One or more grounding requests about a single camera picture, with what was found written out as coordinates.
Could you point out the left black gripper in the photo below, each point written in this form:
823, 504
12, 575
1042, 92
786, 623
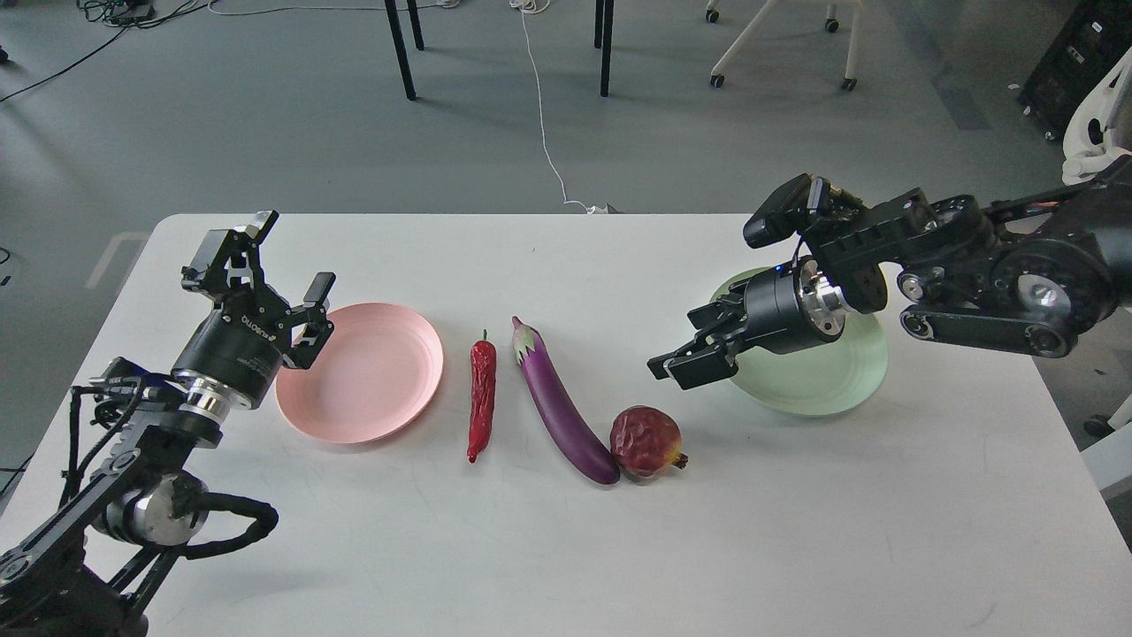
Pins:
243, 342

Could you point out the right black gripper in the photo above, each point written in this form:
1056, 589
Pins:
774, 310

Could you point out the dark red pomegranate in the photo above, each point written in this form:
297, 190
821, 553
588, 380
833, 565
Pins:
645, 442

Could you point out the purple eggplant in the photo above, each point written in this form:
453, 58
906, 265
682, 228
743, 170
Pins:
561, 418

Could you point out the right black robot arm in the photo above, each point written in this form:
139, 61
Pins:
1027, 276

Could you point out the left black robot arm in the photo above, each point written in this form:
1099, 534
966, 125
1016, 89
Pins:
129, 510

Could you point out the pink plate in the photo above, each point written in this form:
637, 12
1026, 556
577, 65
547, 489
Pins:
379, 371

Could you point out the light green plate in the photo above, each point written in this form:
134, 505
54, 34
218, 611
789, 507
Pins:
822, 381

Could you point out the red chili pepper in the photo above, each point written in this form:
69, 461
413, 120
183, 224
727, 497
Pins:
483, 368

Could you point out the black table legs left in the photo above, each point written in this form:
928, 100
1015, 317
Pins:
400, 41

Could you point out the black table legs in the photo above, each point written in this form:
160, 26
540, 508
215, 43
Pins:
400, 41
604, 13

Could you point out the black table legs right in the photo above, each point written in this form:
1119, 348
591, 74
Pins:
604, 13

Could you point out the white office chair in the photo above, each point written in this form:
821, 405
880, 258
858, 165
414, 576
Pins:
1100, 129

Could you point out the black equipment cabinet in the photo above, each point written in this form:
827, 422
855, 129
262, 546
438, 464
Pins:
1088, 45

